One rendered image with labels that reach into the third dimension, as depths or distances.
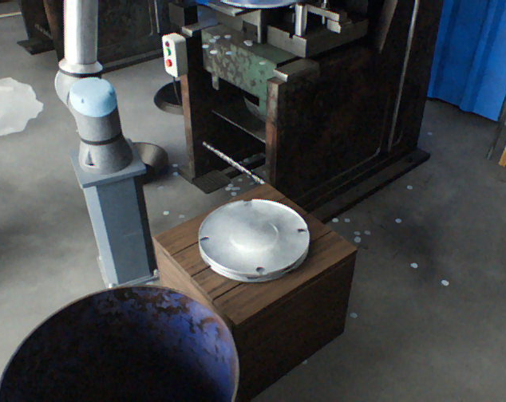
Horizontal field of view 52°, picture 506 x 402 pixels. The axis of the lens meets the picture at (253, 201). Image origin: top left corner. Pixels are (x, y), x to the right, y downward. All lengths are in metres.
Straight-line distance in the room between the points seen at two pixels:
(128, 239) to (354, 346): 0.76
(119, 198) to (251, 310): 0.56
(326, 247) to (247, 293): 0.26
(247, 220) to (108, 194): 0.41
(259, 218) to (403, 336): 0.59
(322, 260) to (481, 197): 1.10
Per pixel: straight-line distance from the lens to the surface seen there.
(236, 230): 1.36
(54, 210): 2.18
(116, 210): 1.57
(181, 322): 1.16
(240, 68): 1.77
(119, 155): 1.50
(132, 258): 1.71
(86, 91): 1.45
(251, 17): 1.77
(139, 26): 3.36
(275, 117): 1.60
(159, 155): 2.31
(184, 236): 1.41
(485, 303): 1.85
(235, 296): 1.25
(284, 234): 1.36
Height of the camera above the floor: 1.28
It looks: 38 degrees down
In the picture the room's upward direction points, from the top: straight up
